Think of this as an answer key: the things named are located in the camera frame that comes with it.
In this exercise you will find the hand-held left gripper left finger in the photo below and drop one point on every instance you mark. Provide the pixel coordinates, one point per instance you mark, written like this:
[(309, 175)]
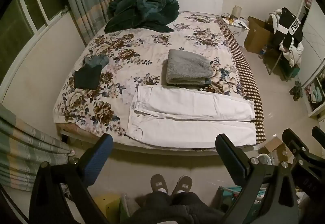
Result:
[(101, 150)]

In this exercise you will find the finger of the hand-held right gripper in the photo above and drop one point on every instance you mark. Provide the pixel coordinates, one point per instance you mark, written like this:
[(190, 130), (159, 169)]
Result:
[(294, 140), (319, 133)]

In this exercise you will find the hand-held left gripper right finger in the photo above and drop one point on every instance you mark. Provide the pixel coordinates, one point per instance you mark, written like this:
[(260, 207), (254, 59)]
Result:
[(228, 155)]

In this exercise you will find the white pants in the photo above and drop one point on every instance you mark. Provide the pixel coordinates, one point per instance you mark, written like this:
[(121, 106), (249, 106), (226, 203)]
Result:
[(190, 117)]

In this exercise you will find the small cardboard box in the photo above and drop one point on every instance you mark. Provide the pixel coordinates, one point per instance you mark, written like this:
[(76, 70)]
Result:
[(275, 146)]

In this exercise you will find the green box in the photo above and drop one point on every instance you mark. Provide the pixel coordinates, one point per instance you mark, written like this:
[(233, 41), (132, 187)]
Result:
[(228, 198)]

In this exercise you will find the pair of dark slippers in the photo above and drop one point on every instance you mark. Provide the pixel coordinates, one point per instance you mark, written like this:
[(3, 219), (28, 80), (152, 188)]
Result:
[(296, 90)]

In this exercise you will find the person's right slipper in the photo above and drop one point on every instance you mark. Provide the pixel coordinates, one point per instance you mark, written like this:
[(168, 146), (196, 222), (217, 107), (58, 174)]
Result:
[(182, 184)]

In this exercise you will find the person's slipper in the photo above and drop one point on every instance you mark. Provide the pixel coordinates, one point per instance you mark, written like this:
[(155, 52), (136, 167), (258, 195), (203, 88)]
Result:
[(182, 184), (158, 183)]

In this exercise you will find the yellow box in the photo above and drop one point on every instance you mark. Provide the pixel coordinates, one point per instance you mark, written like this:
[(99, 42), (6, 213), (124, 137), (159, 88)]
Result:
[(108, 205)]

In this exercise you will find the person's left slipper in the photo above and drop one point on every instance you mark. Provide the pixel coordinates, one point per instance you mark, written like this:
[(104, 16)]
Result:
[(158, 183)]

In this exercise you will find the person's legs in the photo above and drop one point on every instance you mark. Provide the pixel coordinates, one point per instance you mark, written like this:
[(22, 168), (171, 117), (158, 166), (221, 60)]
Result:
[(177, 208)]

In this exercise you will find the dark green folded garment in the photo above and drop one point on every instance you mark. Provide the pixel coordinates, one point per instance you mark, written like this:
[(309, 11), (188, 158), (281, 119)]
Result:
[(87, 76)]

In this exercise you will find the chair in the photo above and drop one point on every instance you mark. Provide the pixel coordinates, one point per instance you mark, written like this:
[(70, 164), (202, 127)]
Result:
[(278, 64)]

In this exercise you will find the brown checkered blanket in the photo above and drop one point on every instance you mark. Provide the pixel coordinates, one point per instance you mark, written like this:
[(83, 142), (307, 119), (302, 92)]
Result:
[(243, 71)]

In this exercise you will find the grey blue folded garment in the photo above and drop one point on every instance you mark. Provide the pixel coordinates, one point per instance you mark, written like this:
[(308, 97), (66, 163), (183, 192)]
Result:
[(97, 60)]

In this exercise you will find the water bottle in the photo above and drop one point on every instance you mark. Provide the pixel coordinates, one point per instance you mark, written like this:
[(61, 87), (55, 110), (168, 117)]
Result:
[(263, 51)]

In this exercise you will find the grey folded blanket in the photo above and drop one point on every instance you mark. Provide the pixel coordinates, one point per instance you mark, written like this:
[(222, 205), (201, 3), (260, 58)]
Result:
[(188, 66)]

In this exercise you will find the white wardrobe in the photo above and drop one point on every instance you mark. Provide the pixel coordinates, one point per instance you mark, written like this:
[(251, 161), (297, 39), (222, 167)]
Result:
[(313, 36)]

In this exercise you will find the large cardboard box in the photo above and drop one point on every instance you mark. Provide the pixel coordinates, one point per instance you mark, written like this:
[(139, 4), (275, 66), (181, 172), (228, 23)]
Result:
[(257, 34)]

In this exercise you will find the floral bed sheet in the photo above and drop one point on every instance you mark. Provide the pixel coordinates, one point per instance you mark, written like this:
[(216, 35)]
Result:
[(142, 46)]

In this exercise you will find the black and white jacket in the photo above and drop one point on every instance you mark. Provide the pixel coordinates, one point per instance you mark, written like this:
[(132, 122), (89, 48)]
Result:
[(288, 25)]

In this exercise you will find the white nightstand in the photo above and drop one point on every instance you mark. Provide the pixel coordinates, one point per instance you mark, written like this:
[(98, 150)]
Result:
[(240, 27)]

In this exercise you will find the beige cylinder lamp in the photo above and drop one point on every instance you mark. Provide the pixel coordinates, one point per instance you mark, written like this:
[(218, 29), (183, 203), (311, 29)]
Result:
[(237, 11)]

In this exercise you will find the dark green fuzzy blanket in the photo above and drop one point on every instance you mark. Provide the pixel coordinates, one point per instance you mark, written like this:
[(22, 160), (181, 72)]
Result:
[(142, 13)]

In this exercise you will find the window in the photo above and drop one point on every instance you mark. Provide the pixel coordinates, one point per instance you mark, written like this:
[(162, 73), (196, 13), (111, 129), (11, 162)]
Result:
[(28, 18)]

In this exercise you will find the white bed frame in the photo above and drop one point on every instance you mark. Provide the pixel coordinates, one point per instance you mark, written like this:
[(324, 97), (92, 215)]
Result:
[(157, 149)]

